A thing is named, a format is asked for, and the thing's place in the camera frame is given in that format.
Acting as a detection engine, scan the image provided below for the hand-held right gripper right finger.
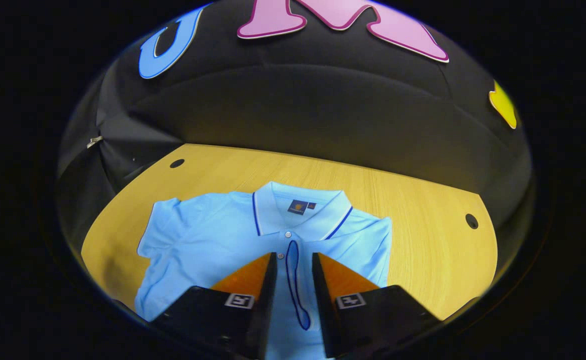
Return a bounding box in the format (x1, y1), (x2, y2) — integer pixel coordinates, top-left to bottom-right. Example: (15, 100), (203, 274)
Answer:
(311, 251), (446, 360)

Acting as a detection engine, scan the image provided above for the light blue T-shirt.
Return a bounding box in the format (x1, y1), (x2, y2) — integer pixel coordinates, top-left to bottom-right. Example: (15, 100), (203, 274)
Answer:
(134, 181), (393, 360)

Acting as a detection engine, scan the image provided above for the black backdrop cloth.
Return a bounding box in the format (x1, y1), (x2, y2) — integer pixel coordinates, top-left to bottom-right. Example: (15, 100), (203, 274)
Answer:
(55, 0), (534, 241)

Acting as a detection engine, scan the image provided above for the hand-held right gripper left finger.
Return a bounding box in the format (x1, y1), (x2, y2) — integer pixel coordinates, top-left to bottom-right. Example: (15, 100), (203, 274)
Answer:
(149, 251), (279, 360)

